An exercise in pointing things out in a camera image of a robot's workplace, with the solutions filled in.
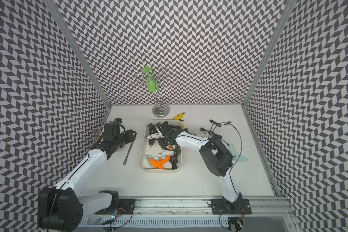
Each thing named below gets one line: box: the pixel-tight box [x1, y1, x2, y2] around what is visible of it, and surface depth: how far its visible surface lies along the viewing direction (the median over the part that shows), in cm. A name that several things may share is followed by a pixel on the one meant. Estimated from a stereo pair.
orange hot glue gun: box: [148, 155, 171, 170], surface depth 86 cm
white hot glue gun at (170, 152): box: [158, 150, 175, 156], surface depth 91 cm
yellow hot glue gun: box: [172, 112, 186, 122], surface depth 110 cm
